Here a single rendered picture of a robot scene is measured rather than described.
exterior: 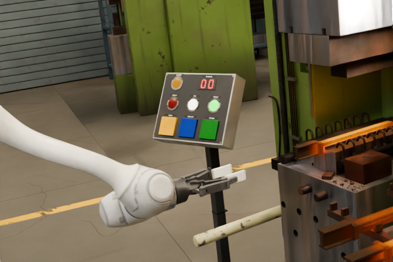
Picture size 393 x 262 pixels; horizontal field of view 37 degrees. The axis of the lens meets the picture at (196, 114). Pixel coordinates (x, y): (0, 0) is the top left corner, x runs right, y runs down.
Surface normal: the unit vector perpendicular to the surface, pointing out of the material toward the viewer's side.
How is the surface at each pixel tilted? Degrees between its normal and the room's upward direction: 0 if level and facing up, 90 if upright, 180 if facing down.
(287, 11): 90
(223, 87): 60
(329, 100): 90
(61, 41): 90
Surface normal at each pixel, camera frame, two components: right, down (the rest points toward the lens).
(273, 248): -0.11, -0.96
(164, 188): 0.50, -0.22
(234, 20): 0.22, 0.22
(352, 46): 0.49, 0.16
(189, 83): -0.55, -0.25
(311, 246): -0.86, 0.21
